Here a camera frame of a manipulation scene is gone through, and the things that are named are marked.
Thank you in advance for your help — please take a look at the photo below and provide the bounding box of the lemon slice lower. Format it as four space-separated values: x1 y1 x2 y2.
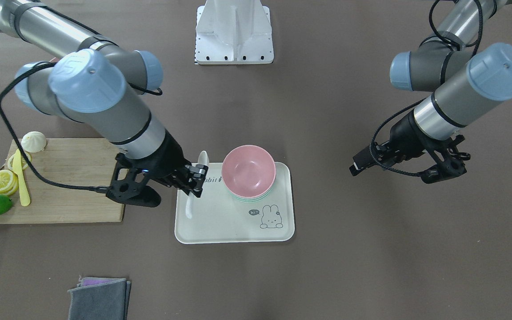
0 169 19 196

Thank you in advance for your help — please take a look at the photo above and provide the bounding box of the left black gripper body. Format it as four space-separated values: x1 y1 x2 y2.
390 111 468 178

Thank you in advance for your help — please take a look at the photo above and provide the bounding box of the grey folded cloth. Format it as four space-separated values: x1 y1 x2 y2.
68 278 132 320

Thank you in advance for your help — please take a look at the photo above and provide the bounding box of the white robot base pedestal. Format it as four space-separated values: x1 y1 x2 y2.
194 0 274 65

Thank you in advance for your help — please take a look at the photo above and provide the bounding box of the lemon slice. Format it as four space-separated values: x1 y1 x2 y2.
0 169 19 196
6 151 31 171

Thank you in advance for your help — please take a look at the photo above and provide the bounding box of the pink bowl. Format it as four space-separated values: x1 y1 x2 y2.
221 144 276 184

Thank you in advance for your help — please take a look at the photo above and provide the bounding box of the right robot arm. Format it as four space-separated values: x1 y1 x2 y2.
0 0 208 207

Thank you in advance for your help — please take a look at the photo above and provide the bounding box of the yellow plastic knife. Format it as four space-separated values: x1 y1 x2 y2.
12 148 31 207

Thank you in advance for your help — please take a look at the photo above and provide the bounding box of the purple cloth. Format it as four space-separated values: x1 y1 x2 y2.
77 277 115 287

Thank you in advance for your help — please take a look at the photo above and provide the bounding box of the white garlic bulb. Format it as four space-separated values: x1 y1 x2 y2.
21 131 47 153

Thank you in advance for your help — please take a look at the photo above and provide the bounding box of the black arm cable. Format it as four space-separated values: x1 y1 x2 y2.
0 62 163 192

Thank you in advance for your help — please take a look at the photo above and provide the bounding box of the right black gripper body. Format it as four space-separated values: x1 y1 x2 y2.
145 130 192 190

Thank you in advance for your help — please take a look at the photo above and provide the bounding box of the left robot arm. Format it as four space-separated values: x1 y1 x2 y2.
380 0 512 184

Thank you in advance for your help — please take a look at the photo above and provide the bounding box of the white ceramic spoon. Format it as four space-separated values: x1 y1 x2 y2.
185 150 209 219

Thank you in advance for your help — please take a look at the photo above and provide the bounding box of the green bowl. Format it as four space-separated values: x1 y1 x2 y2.
225 180 275 203

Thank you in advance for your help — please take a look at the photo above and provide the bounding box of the lemon slice upper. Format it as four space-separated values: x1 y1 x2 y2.
6 151 31 171

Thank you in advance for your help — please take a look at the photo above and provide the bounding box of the cream rabbit tray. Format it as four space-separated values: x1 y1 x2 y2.
174 162 296 244

